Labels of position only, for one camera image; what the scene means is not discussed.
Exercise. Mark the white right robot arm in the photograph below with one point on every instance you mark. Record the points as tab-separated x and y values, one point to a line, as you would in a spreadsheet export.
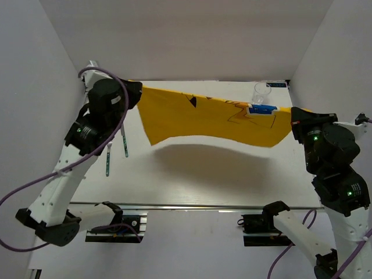
345	197

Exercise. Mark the clear drinking glass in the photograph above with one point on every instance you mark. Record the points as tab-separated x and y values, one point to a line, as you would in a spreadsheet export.
260	92

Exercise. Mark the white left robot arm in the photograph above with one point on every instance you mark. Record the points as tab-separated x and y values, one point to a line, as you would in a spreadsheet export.
49	215

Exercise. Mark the black table logo sticker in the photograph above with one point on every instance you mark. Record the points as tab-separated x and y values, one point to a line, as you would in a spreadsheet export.
277	85

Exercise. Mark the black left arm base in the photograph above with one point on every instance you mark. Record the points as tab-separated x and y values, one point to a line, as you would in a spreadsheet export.
130	234

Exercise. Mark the metal fork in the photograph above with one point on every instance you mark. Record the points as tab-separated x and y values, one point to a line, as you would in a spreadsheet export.
108	152

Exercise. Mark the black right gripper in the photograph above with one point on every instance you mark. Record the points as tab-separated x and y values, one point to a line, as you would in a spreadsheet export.
301	118

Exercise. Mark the yellow Pikachu cloth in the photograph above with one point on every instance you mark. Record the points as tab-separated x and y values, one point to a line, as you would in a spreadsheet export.
212	109

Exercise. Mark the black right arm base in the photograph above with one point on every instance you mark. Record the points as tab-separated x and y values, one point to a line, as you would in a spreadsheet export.
257	232

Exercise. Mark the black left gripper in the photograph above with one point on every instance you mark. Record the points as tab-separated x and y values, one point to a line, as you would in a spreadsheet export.
135	91

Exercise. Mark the metal knife teal handle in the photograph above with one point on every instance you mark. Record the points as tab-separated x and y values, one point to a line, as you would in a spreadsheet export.
124	140

